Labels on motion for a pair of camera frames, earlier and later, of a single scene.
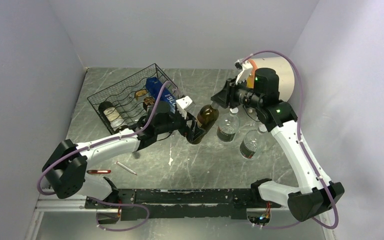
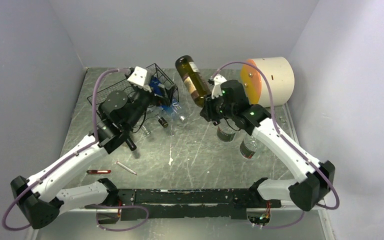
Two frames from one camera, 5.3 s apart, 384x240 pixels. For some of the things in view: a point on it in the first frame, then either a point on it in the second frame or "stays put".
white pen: [126, 168] stays put
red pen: [98, 171] stays put
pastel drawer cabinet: [283, 70] stays put
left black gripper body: [182, 126] -> [144, 98]
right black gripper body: [234, 100] -> [214, 108]
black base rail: [162, 204] stays put
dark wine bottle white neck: [207, 115] -> [193, 79]
